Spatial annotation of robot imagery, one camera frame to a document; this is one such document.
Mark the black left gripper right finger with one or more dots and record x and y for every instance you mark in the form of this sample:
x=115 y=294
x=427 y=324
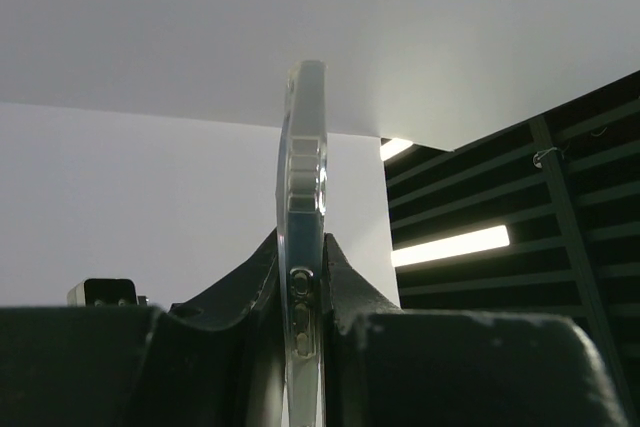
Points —
x=386 y=366

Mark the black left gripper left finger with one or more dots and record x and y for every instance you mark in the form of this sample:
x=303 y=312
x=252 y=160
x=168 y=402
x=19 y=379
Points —
x=214 y=360

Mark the black phone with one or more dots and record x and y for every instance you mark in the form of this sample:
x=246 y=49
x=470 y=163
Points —
x=300 y=210

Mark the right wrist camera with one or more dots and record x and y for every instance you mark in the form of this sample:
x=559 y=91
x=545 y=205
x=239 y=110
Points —
x=105 y=292

